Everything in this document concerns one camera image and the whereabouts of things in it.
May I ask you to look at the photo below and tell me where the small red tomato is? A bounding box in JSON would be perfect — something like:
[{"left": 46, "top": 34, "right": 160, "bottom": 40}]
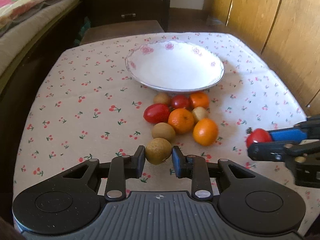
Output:
[{"left": 246, "top": 127, "right": 273, "bottom": 148}]

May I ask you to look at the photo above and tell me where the orange mandarin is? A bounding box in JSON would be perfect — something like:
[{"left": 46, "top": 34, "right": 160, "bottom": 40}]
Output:
[
  {"left": 168, "top": 108, "right": 194, "bottom": 134},
  {"left": 189, "top": 92, "right": 210, "bottom": 109},
  {"left": 193, "top": 118, "right": 219, "bottom": 146}
]

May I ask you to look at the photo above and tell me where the brown round fruit front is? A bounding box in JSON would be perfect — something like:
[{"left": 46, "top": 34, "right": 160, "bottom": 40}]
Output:
[{"left": 145, "top": 138, "right": 172, "bottom": 165}]

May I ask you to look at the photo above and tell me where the brown round fruit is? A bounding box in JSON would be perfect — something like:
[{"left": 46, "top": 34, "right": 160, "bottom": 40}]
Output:
[
  {"left": 151, "top": 122, "right": 176, "bottom": 142},
  {"left": 145, "top": 138, "right": 172, "bottom": 165}
]

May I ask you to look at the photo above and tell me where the pale yellowish fruit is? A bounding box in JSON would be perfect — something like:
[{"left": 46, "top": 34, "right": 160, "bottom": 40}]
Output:
[{"left": 191, "top": 107, "right": 208, "bottom": 123}]

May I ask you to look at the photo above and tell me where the oblong red tomato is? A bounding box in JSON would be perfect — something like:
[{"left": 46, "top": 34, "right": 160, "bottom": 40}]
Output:
[{"left": 143, "top": 103, "right": 170, "bottom": 124}]

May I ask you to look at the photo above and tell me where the round red tomato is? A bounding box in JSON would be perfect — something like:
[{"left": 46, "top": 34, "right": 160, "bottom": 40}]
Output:
[{"left": 171, "top": 94, "right": 190, "bottom": 109}]

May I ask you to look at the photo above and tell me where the orange mandarin back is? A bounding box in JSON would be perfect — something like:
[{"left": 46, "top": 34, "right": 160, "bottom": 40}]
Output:
[{"left": 189, "top": 92, "right": 210, "bottom": 109}]

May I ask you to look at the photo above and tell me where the cherry print tablecloth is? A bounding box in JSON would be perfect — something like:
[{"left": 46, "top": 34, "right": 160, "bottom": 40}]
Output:
[{"left": 13, "top": 33, "right": 319, "bottom": 234}]

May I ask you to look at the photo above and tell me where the white floral plate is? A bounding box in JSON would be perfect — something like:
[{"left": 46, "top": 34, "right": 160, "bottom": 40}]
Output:
[{"left": 125, "top": 40, "right": 225, "bottom": 93}]

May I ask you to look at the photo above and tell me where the dark wooden stool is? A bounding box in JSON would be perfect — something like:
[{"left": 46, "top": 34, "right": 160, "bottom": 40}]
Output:
[{"left": 80, "top": 20, "right": 164, "bottom": 45}]

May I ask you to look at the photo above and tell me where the dark wooden drawer cabinet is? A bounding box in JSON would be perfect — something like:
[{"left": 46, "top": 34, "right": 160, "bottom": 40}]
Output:
[{"left": 82, "top": 0, "right": 170, "bottom": 31}]

